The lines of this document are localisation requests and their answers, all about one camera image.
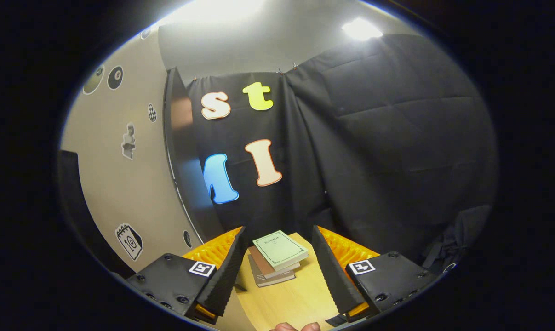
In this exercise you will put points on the grey cabinet door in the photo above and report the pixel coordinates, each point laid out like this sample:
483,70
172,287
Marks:
121,184

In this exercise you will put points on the narrow ceiling light panel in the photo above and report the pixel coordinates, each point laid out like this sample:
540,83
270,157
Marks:
361,29

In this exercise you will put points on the brown book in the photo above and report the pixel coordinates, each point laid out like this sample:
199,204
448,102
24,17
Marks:
259,262

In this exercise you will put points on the large ceiling light panel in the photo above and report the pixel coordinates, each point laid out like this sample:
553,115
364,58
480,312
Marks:
213,9

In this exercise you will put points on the grey book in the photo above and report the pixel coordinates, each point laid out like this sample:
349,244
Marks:
270,280

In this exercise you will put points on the black backdrop cloth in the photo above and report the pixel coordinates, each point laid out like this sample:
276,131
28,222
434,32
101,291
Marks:
397,138

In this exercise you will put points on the green book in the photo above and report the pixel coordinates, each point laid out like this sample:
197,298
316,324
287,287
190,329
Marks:
279,250

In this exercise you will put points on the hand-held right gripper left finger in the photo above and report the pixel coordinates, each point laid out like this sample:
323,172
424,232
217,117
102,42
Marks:
224,276

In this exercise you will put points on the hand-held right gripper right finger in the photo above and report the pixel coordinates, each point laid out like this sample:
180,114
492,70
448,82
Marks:
332,271

